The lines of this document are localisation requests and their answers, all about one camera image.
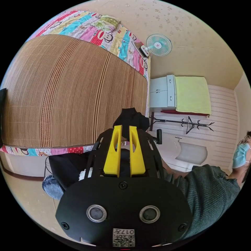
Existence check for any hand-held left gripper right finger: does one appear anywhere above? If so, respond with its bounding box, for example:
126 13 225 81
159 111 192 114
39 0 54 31
129 125 146 177

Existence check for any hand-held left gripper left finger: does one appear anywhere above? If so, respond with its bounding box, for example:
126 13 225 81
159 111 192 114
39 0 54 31
103 125 123 176

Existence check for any black long sleeve shirt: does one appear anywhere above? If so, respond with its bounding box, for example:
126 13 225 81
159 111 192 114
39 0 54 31
113 107 151 142

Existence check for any black coat rack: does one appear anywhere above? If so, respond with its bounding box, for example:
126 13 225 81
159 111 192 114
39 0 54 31
149 115 215 136

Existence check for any white cupboard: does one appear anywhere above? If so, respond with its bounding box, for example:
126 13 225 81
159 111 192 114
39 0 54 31
150 74 176 109

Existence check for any person's body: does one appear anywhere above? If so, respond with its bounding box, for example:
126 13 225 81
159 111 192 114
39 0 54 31
42 131 251 243

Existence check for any yellow cloth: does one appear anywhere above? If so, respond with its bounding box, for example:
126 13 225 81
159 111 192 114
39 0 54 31
174 76 212 118

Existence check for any bed with woven mat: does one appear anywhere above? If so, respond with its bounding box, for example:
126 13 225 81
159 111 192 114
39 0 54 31
0 10 152 157

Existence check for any teal electric fan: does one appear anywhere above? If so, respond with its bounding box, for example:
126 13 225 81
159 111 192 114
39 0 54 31
139 33 173 58

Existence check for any green floral pillow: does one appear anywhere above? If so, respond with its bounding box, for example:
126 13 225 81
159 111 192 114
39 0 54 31
92 14 120 33

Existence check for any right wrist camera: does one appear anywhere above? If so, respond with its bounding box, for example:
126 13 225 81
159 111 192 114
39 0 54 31
153 128 163 145

